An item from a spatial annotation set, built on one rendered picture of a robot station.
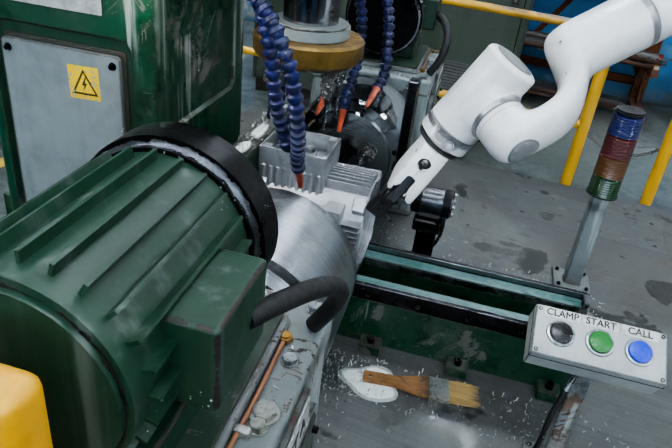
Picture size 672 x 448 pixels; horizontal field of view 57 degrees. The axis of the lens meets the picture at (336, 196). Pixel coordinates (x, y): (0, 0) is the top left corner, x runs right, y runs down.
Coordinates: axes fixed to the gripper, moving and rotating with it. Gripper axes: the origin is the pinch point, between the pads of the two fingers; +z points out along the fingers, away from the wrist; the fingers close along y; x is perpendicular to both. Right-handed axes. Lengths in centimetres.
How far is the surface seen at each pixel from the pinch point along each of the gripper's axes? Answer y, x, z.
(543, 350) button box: -22.3, -25.4, -10.1
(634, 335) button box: -18.0, -33.7, -18.0
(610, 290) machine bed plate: 36, -58, 0
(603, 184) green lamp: 33, -36, -18
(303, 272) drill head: -30.0, 6.2, -2.0
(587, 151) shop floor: 337, -138, 46
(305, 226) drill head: -22.0, 9.0, -2.1
